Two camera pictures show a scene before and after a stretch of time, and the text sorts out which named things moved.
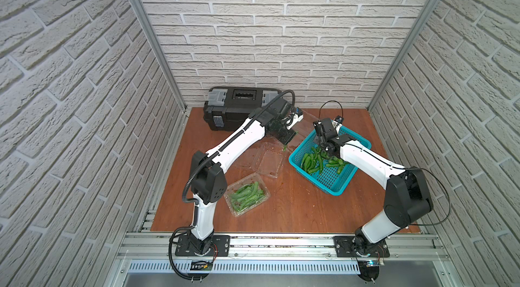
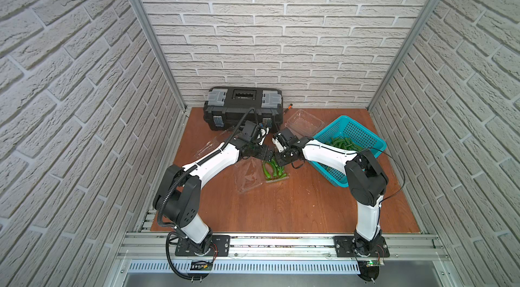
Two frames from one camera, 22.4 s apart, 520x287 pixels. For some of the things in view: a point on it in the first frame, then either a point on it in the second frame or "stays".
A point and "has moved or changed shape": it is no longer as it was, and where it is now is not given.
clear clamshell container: (267, 159) to (212, 145)
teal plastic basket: (333, 182) has moved or changed shape
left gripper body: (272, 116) to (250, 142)
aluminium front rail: (404, 247) stays
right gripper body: (319, 140) to (282, 158)
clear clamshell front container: (246, 193) to (250, 173)
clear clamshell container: (306, 126) stays
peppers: (246, 196) to (272, 170)
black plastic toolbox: (227, 108) stays
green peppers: (313, 161) has moved or changed shape
